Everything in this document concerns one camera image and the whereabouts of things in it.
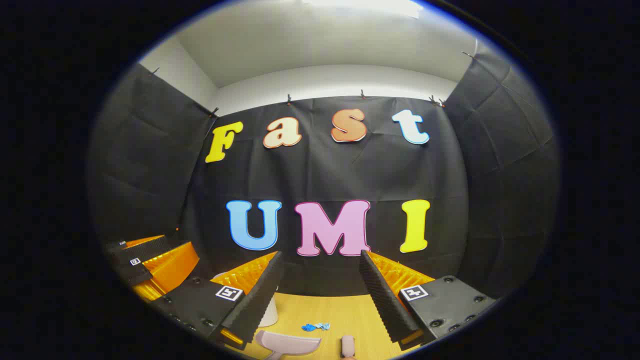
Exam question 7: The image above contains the row of small black clips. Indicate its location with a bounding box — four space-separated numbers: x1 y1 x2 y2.
150 50 474 118

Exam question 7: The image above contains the ceiling light panel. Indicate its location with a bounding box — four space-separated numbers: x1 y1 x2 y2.
301 0 424 19

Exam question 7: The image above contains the lilac plastic dustpan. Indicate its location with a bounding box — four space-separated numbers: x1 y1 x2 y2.
255 330 322 360

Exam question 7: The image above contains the white ribbed garbage bin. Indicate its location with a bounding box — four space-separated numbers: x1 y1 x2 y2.
212 272 279 328

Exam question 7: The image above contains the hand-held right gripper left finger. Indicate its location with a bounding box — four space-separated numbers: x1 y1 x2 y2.
150 251 284 351

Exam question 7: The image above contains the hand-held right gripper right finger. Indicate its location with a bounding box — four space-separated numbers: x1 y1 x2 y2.
359 250 496 351

